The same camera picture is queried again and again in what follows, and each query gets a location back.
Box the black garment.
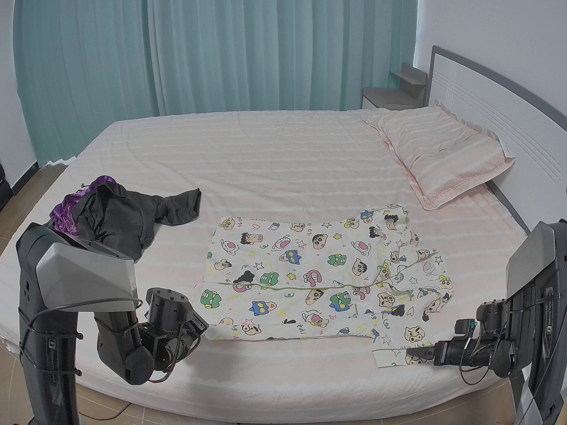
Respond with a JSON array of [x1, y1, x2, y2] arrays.
[[46, 182, 202, 262]]

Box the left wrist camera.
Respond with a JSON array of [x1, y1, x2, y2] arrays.
[[189, 309, 210, 334]]

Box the white printed pyjama top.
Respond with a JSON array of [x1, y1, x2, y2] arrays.
[[193, 204, 456, 367]]

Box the grey white bedside table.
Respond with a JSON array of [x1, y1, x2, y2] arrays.
[[362, 62, 428, 111]]

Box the black cable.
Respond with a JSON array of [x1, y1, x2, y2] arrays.
[[458, 348, 490, 387], [20, 297, 144, 326], [79, 402, 134, 420]]

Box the pink striped pillow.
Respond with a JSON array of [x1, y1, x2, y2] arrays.
[[362, 101, 516, 211]]

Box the bed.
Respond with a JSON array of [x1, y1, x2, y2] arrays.
[[0, 45, 567, 417]]

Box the purple garment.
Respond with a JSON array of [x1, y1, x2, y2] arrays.
[[48, 175, 118, 238]]

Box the blue-green curtain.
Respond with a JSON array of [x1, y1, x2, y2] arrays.
[[12, 0, 161, 168], [146, 0, 420, 116]]

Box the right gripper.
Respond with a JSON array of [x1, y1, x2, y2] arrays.
[[433, 338, 467, 367]]

